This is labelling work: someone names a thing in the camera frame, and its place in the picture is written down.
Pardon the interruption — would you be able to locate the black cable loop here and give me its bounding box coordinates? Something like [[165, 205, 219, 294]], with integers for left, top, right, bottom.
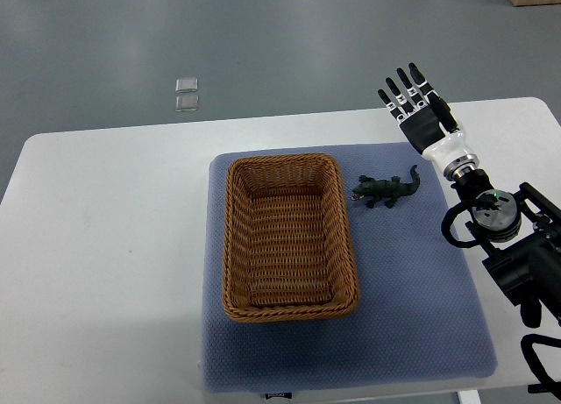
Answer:
[[520, 333, 561, 395]]

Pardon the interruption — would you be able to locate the dark toy crocodile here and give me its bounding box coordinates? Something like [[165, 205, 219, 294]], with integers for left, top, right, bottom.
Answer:
[[351, 165, 421, 209]]

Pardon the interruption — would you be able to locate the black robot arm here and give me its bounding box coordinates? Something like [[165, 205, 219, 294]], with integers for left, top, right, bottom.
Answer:
[[441, 156, 560, 329]]

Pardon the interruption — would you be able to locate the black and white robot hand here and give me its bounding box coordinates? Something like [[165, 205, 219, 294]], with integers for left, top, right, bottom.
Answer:
[[378, 62, 479, 181]]

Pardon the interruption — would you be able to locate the upper metal floor plate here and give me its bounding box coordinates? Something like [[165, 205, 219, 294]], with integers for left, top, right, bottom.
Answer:
[[175, 77, 198, 93]]

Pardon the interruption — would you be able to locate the brown wicker basket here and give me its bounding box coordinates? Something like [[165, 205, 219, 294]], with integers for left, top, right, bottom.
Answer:
[[222, 153, 360, 323]]

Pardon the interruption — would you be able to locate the white table leg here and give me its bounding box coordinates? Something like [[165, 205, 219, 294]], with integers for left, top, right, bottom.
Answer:
[[457, 390, 482, 404]]

